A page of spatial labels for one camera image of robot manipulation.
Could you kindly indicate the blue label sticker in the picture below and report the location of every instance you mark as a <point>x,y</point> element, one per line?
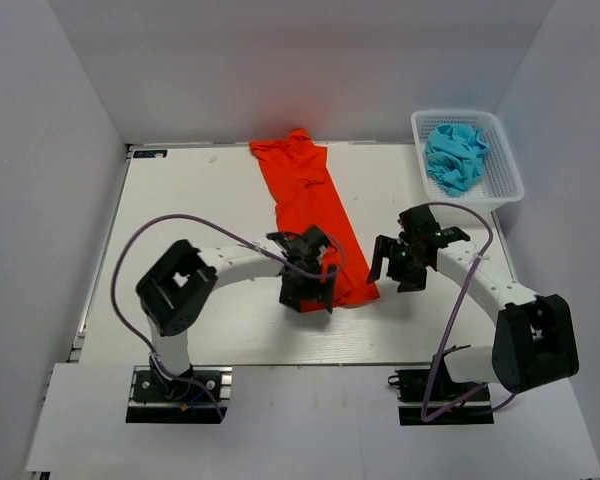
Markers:
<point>150,154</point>

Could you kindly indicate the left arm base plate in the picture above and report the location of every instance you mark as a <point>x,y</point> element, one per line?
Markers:
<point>154,400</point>

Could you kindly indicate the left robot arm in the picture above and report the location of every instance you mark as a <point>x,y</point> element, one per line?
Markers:
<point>173,292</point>

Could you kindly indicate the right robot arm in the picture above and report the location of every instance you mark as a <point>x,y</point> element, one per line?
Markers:
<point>534,342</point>

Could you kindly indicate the orange t-shirt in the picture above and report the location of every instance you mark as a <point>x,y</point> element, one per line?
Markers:
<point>295,171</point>

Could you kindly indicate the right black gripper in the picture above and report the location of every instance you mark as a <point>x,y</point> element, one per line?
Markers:
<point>388,247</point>

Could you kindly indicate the light blue t-shirt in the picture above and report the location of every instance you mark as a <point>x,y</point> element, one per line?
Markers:
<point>455,157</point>

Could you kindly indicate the white plastic basket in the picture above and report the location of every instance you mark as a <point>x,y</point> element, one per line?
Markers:
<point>500,183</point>

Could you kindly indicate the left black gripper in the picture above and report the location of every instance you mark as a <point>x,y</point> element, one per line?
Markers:
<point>317,290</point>

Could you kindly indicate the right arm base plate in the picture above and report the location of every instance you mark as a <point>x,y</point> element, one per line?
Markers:
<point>410,384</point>

